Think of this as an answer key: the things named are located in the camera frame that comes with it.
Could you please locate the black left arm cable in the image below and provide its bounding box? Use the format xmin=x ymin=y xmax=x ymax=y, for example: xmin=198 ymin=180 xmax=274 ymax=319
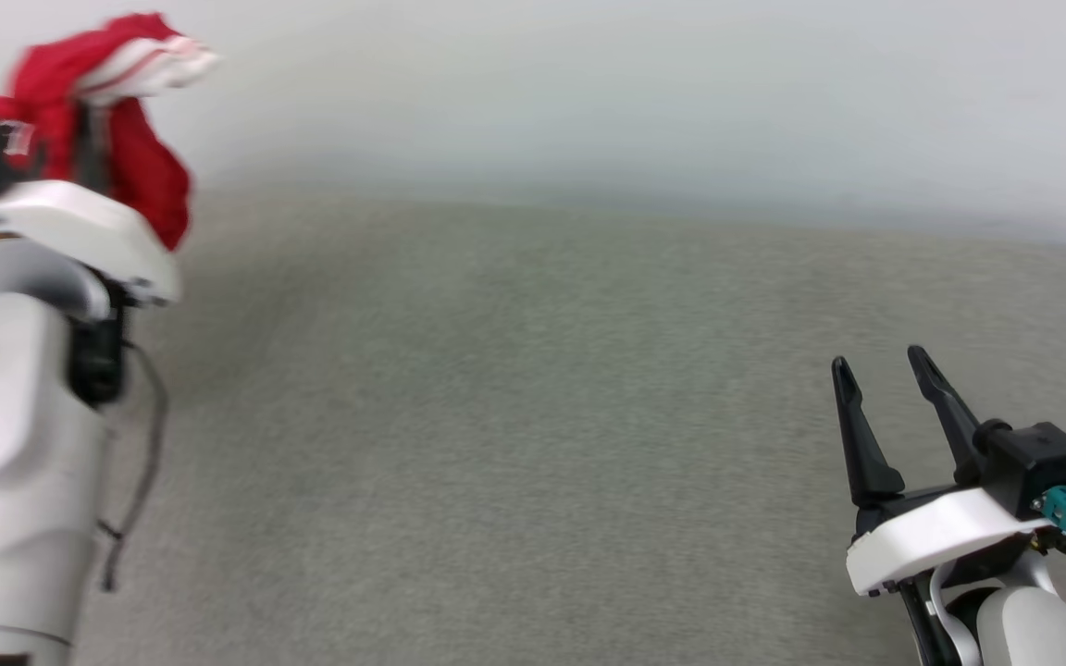
xmin=98 ymin=340 xmax=169 ymax=593

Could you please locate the grey fabric sofa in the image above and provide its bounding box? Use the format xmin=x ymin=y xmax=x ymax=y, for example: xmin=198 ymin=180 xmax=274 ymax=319
xmin=70 ymin=190 xmax=1066 ymax=666

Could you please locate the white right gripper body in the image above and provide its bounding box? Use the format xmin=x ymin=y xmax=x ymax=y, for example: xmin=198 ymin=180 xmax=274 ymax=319
xmin=846 ymin=483 xmax=1057 ymax=598

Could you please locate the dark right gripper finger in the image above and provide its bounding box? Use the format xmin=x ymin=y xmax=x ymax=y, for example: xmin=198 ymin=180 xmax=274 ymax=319
xmin=831 ymin=356 xmax=906 ymax=508
xmin=907 ymin=345 xmax=992 ymax=487

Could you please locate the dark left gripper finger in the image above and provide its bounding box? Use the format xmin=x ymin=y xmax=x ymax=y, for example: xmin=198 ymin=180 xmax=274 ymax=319
xmin=78 ymin=100 xmax=116 ymax=191

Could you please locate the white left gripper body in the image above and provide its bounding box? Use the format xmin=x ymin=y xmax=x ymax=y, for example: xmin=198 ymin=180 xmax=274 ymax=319
xmin=0 ymin=180 xmax=182 ymax=306

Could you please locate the red garment with white stripes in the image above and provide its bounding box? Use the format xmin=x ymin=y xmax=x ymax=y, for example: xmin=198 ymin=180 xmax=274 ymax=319
xmin=0 ymin=11 xmax=219 ymax=253

